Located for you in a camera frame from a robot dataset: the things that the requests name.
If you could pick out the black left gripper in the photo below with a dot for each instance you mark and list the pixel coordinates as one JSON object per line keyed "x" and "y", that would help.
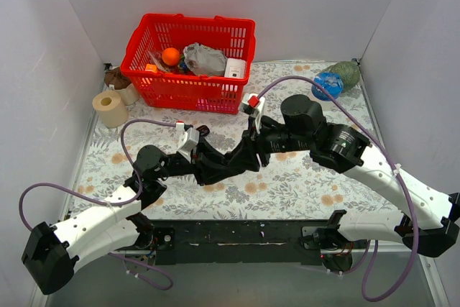
{"x": 198, "y": 163}

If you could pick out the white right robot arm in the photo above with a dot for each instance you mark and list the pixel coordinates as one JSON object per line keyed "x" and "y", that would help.
{"x": 425, "y": 218}

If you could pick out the glossy black earbud charging case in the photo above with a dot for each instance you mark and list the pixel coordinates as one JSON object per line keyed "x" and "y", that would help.
{"x": 203, "y": 130}

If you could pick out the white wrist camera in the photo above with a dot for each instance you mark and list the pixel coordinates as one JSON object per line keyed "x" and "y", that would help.
{"x": 188, "y": 139}
{"x": 254, "y": 106}

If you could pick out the blue-lidded white container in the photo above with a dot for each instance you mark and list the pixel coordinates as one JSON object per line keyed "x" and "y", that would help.
{"x": 329, "y": 81}

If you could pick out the white small box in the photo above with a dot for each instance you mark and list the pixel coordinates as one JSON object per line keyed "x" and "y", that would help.
{"x": 235, "y": 68}

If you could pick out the clear snack packet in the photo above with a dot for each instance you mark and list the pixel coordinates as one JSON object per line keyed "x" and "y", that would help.
{"x": 155, "y": 57}

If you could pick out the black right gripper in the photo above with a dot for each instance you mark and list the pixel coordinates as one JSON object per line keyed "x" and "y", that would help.
{"x": 259, "y": 142}

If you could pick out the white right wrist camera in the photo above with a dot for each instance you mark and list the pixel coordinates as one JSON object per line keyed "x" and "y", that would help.
{"x": 254, "y": 106}

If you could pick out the orange fruit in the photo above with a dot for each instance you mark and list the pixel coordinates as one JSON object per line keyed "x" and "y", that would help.
{"x": 170, "y": 56}

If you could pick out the crumpled grey plastic bag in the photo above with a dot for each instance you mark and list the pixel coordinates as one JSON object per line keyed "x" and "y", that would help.
{"x": 204, "y": 60}

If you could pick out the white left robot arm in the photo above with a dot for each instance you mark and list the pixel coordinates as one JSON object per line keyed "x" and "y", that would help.
{"x": 54, "y": 253}

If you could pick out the green avocado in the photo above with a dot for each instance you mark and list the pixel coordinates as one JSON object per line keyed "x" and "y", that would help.
{"x": 348, "y": 71}

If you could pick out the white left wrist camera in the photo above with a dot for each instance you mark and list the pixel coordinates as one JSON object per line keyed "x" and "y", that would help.
{"x": 188, "y": 139}

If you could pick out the orange small box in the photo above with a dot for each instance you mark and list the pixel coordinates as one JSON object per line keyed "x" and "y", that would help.
{"x": 151, "y": 68}

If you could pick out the floral patterned table mat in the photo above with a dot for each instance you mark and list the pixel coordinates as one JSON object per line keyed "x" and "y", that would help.
{"x": 292, "y": 186}

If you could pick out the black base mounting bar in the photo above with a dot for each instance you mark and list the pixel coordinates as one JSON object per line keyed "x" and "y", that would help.
{"x": 304, "y": 242}

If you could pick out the beige paper roll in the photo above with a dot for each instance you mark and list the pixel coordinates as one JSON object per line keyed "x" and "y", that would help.
{"x": 110, "y": 108}

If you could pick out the red plastic shopping basket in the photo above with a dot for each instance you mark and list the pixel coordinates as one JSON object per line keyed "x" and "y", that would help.
{"x": 156, "y": 32}

